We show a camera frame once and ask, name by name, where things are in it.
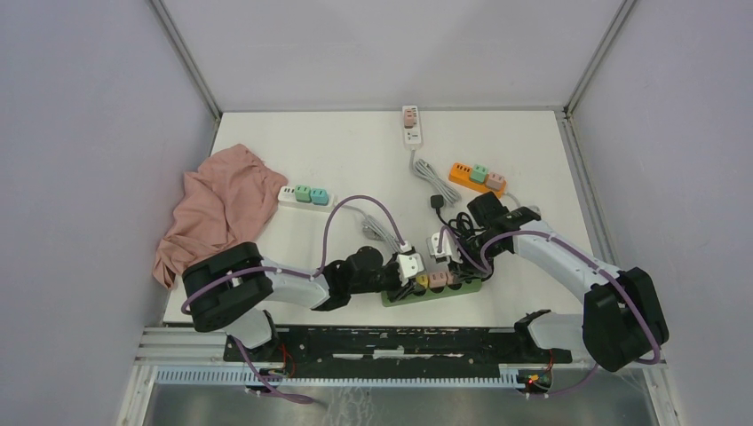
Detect white slim power strip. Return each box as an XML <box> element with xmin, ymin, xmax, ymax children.
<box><xmin>401</xmin><ymin>106</ymin><xmax>423</xmax><ymax>150</ymax></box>

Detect green USB adapter plug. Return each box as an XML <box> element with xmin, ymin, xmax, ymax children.
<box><xmin>294</xmin><ymin>185</ymin><xmax>312</xmax><ymax>203</ymax></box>

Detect pink adapter on orange strip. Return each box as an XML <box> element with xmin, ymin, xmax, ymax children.
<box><xmin>485</xmin><ymin>172</ymin><xmax>506</xmax><ymax>192</ymax></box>

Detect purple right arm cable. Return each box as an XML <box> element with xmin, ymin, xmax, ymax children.
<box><xmin>438</xmin><ymin>225</ymin><xmax>663</xmax><ymax>399</ymax></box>

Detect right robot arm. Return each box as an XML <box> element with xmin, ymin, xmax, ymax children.
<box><xmin>427</xmin><ymin>193</ymin><xmax>670</xmax><ymax>372</ymax></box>

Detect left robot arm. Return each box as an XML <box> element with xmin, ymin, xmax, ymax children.
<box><xmin>181</xmin><ymin>242</ymin><xmax>424</xmax><ymax>361</ymax></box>

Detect grey coiled cable right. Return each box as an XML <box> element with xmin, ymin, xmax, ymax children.
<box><xmin>504</xmin><ymin>191</ymin><xmax>541</xmax><ymax>217</ymax></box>

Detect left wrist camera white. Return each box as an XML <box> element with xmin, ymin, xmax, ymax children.
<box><xmin>396</xmin><ymin>252</ymin><xmax>425</xmax><ymax>280</ymax></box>

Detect grey coiled cable centre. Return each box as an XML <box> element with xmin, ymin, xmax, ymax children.
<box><xmin>409</xmin><ymin>146</ymin><xmax>464</xmax><ymax>208</ymax></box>

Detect pink adapter on white strip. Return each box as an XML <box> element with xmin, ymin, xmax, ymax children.
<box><xmin>402</xmin><ymin>108</ymin><xmax>416</xmax><ymax>129</ymax></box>

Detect orange power strip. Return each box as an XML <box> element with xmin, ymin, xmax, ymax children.
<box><xmin>448</xmin><ymin>162</ymin><xmax>507</xmax><ymax>198</ymax></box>

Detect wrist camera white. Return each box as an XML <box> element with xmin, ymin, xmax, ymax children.
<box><xmin>426</xmin><ymin>230</ymin><xmax>463</xmax><ymax>264</ymax></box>
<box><xmin>396</xmin><ymin>252</ymin><xmax>425</xmax><ymax>280</ymax></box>

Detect green power strip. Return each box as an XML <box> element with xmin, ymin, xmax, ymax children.
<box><xmin>381</xmin><ymin>279</ymin><xmax>483</xmax><ymax>307</ymax></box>

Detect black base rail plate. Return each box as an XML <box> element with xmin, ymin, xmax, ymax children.
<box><xmin>248</xmin><ymin>325</ymin><xmax>573</xmax><ymax>379</ymax></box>

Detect green adapter on orange strip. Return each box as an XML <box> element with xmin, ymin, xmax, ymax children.
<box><xmin>469</xmin><ymin>164</ymin><xmax>488</xmax><ymax>184</ymax></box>

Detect pink cloth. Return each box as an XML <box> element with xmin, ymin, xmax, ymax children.
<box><xmin>152</xmin><ymin>144</ymin><xmax>289</xmax><ymax>288</ymax></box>

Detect white USB power strip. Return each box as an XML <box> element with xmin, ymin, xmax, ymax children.
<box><xmin>278</xmin><ymin>186</ymin><xmax>337</xmax><ymax>213</ymax></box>

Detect yellow adapter plug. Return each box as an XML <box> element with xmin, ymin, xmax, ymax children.
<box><xmin>415</xmin><ymin>274</ymin><xmax>429</xmax><ymax>289</ymax></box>

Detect black coiled cable with plug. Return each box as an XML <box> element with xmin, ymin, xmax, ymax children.
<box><xmin>430</xmin><ymin>194</ymin><xmax>480</xmax><ymax>243</ymax></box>

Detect teal USB adapter plug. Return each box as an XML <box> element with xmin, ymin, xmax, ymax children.
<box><xmin>309</xmin><ymin>188</ymin><xmax>329</xmax><ymax>206</ymax></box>

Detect grey coiled strip cable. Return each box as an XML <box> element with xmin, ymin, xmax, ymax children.
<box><xmin>332</xmin><ymin>203</ymin><xmax>402</xmax><ymax>250</ymax></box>

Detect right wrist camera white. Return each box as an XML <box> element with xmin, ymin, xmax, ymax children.
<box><xmin>426</xmin><ymin>230</ymin><xmax>463</xmax><ymax>264</ymax></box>

